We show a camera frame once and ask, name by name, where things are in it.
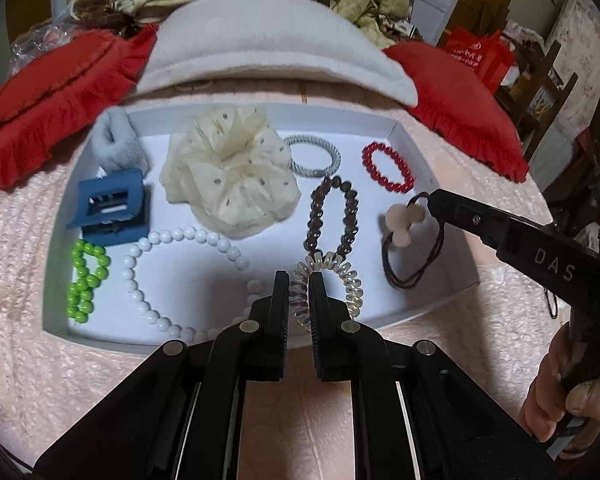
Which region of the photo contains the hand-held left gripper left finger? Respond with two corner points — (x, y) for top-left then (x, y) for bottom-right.
(32, 270), (291, 480)

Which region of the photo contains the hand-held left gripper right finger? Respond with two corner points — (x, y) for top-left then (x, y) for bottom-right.
(310, 271), (558, 480)

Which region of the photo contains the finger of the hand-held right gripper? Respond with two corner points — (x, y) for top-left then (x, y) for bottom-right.
(420, 188), (519, 257)

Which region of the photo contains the clear spiral hair tie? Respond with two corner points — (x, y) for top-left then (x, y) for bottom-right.
(289, 251), (363, 334)

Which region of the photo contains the brown hair tie beige bow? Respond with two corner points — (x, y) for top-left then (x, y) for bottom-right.
(380, 191), (449, 291)

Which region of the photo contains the white bead necklace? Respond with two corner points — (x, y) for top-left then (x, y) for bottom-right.
(122, 227), (266, 344)

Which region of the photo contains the white cardboard box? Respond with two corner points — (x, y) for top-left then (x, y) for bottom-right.
(42, 102), (481, 359)

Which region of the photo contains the dark brown bead bracelet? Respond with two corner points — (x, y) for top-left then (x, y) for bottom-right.
(304, 176), (362, 256)

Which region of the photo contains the red bead bracelet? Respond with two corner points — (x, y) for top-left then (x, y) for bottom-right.
(362, 141), (416, 195)

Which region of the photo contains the cream dotted scrunchie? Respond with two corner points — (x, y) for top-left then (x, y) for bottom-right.
(160, 106), (302, 240)

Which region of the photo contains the grey braided hair tie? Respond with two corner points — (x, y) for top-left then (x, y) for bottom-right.
(282, 133), (347, 179)

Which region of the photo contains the green bead bracelet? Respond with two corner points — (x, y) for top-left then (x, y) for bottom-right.
(66, 240), (112, 319)

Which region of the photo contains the grey fluffy scrunchie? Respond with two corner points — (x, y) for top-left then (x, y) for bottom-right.
(90, 110), (151, 174)

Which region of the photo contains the blue hair claw clip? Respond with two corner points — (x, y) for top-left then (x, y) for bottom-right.
(66, 167), (151, 247)

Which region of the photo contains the person's right hand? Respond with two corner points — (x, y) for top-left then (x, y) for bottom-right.
(519, 328), (600, 459)

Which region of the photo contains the red ruffled pillow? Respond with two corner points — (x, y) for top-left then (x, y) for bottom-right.
(382, 42), (531, 184)
(0, 25), (158, 194)

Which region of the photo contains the red shopping bag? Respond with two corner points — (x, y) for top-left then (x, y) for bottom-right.
(440, 27), (515, 94)

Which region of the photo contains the white pillow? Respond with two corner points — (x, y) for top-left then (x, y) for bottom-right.
(137, 0), (420, 109)

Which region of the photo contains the clear plastic bag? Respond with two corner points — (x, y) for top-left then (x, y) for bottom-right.
(10, 15), (77, 69)

